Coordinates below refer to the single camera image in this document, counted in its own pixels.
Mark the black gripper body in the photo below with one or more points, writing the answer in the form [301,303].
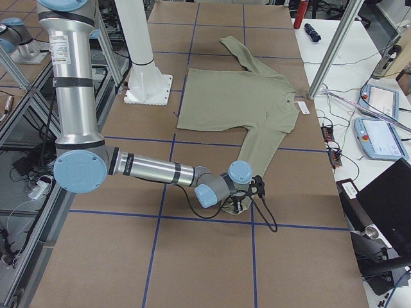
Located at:
[237,198]

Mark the olive green long-sleeve shirt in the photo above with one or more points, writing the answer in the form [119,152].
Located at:
[258,99]

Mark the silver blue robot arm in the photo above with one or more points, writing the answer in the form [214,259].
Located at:
[84,160]

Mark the small orange circuit board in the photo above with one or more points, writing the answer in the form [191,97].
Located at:
[327,133]

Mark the white paper shirt tag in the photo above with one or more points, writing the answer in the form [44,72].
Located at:
[303,107]

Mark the lower blue teach pendant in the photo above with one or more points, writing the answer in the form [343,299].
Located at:
[379,140]

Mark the blue teach pendant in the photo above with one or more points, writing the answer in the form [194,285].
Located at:
[380,99]
[379,140]

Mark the black laptop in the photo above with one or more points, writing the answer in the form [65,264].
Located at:
[386,200]

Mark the upper blue teach pendant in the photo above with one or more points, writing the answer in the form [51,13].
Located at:
[380,99]

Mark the dark blue folded umbrella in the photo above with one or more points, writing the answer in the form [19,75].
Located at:
[312,33]

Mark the red cylinder bottle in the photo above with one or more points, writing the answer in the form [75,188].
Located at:
[301,12]

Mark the white power strip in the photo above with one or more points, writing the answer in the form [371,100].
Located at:
[41,188]

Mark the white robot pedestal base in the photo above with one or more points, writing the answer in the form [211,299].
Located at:
[146,84]

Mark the aluminium frame post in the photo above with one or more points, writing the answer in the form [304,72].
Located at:
[338,38]

